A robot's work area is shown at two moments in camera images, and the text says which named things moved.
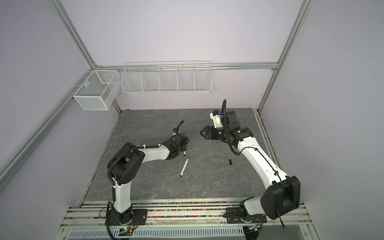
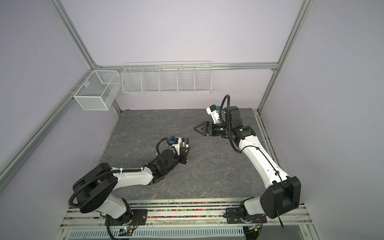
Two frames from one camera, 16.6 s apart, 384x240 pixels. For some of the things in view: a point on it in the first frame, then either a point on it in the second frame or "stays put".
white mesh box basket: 98,90 stays put
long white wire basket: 167,77 stays put
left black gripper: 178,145 to 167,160
